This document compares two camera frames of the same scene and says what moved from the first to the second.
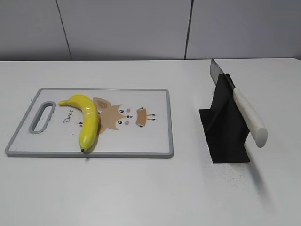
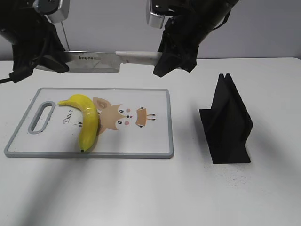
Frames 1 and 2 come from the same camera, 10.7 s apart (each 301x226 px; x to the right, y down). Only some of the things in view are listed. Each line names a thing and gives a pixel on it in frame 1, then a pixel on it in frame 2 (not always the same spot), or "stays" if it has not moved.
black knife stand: x=225 y=133 stays
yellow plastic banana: x=89 y=128 stays
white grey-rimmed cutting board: x=132 y=122 stays
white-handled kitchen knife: x=251 y=120 -> x=106 y=61
